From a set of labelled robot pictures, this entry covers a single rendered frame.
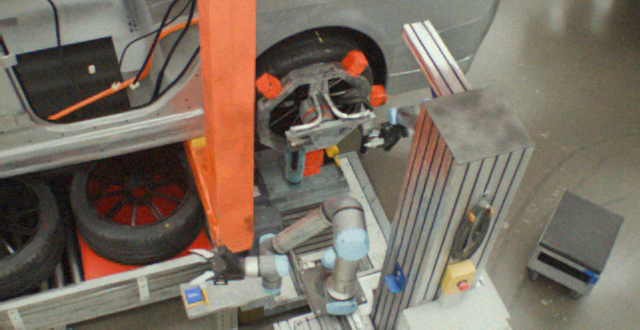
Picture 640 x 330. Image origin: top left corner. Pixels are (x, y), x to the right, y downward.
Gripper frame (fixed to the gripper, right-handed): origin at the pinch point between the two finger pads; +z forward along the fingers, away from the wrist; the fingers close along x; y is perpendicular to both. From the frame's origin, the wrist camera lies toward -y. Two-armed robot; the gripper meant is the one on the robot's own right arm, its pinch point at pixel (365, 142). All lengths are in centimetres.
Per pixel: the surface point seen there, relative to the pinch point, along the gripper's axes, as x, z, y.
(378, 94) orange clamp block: -21.7, -15.0, 5.6
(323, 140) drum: -6.1, 18.4, 0.6
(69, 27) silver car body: -109, 118, 5
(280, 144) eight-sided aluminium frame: -20.8, 33.9, -13.8
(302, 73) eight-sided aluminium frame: -25.0, 23.5, 27.5
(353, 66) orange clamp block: -20.4, 1.0, 30.2
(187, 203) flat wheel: -13, 83, -33
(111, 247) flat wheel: -5, 122, -41
